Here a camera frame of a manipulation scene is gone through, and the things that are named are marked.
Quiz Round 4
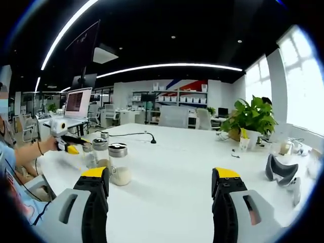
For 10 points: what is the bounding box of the white office chair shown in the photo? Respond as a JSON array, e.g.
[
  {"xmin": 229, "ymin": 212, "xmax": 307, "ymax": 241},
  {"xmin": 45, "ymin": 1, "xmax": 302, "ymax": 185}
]
[
  {"xmin": 196, "ymin": 108, "xmax": 213, "ymax": 131},
  {"xmin": 104, "ymin": 103, "xmax": 121, "ymax": 127},
  {"xmin": 20, "ymin": 113, "xmax": 38, "ymax": 142}
]

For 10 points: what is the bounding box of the black monitor on stand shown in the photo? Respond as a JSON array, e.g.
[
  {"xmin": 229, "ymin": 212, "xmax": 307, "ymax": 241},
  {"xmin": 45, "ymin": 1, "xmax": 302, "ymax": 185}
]
[{"xmin": 140, "ymin": 92, "xmax": 157, "ymax": 125}]

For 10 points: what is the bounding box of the person in blue shirt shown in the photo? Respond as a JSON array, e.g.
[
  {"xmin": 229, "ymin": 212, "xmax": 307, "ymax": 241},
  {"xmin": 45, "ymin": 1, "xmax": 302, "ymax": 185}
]
[{"xmin": 0, "ymin": 140, "xmax": 53, "ymax": 226}]

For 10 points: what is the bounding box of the small glass jar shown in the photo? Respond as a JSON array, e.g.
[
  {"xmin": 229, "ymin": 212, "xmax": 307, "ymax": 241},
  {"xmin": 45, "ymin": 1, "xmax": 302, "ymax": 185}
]
[{"xmin": 279, "ymin": 140, "xmax": 292, "ymax": 155}]

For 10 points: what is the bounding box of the white ceiling air conditioner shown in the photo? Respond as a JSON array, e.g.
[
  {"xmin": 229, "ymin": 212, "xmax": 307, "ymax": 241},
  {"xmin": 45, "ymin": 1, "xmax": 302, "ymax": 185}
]
[{"xmin": 92, "ymin": 43, "xmax": 119, "ymax": 64}]

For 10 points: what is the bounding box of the green leafy plant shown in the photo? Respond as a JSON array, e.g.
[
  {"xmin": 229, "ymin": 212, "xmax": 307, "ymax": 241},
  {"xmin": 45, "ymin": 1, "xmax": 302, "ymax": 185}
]
[{"xmin": 219, "ymin": 95, "xmax": 278, "ymax": 139}]

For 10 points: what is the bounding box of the short glass seasoning bottle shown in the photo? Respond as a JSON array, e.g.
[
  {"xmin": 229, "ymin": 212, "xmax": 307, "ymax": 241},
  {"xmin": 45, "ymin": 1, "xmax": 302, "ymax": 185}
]
[
  {"xmin": 108, "ymin": 143, "xmax": 132, "ymax": 187},
  {"xmin": 92, "ymin": 138, "xmax": 110, "ymax": 169}
]

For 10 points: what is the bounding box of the brown paper bag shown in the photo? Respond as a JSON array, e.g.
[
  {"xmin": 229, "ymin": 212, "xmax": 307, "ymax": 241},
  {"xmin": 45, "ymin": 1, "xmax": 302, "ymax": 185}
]
[{"xmin": 227, "ymin": 126, "xmax": 242, "ymax": 142}]

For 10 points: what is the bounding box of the storage shelf with white boxes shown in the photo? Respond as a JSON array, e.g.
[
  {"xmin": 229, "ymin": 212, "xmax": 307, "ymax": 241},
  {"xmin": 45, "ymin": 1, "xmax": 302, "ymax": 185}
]
[{"xmin": 131, "ymin": 79, "xmax": 210, "ymax": 125}]

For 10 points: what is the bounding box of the black power cable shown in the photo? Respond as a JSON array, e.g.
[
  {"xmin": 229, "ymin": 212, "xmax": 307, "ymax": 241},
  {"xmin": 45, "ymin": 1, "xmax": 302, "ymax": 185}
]
[{"xmin": 95, "ymin": 130, "xmax": 157, "ymax": 145}]

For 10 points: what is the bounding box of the grey desk partition panel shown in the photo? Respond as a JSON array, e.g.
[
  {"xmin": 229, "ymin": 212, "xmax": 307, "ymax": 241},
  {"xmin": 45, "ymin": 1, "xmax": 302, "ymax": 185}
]
[{"xmin": 158, "ymin": 105, "xmax": 189, "ymax": 129}]

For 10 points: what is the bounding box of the window with white blinds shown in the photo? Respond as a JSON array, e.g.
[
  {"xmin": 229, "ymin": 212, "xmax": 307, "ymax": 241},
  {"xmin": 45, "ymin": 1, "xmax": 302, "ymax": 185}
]
[
  {"xmin": 278, "ymin": 25, "xmax": 324, "ymax": 136},
  {"xmin": 245, "ymin": 57, "xmax": 269, "ymax": 107}
]

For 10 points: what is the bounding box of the person's left hand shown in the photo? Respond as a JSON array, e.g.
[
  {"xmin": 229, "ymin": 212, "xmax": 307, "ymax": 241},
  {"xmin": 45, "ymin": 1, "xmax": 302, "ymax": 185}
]
[{"xmin": 45, "ymin": 136, "xmax": 60, "ymax": 152}]

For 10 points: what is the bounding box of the black hanging screen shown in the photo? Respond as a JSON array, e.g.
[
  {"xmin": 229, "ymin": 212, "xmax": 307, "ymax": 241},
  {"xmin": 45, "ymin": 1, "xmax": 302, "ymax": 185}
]
[{"xmin": 64, "ymin": 19, "xmax": 101, "ymax": 67}]

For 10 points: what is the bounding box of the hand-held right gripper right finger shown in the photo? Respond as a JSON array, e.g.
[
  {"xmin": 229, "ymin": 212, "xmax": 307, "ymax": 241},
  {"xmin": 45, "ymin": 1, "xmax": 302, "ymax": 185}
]
[{"xmin": 211, "ymin": 167, "xmax": 287, "ymax": 243}]

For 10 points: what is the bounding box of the white ceiling light strip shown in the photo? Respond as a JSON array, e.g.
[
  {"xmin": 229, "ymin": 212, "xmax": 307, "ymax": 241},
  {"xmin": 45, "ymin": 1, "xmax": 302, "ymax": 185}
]
[
  {"xmin": 40, "ymin": 0, "xmax": 99, "ymax": 71},
  {"xmin": 96, "ymin": 63, "xmax": 243, "ymax": 79}
]

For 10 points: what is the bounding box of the white hand controller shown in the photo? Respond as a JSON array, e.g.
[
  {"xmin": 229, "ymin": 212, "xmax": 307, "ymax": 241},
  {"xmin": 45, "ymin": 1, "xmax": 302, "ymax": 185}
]
[{"xmin": 288, "ymin": 177, "xmax": 302, "ymax": 206}]

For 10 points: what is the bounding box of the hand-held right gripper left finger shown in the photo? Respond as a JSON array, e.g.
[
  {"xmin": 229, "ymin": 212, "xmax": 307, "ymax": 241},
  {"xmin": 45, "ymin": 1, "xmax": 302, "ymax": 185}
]
[{"xmin": 35, "ymin": 166, "xmax": 110, "ymax": 243}]

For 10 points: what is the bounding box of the white laptop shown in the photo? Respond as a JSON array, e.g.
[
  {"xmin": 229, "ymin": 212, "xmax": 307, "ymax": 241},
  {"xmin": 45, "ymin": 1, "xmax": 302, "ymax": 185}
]
[{"xmin": 43, "ymin": 87, "xmax": 93, "ymax": 129}]

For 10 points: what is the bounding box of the white plant pot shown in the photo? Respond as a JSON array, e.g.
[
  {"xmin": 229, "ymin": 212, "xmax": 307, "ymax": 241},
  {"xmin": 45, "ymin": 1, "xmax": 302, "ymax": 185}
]
[{"xmin": 240, "ymin": 129, "xmax": 262, "ymax": 150}]

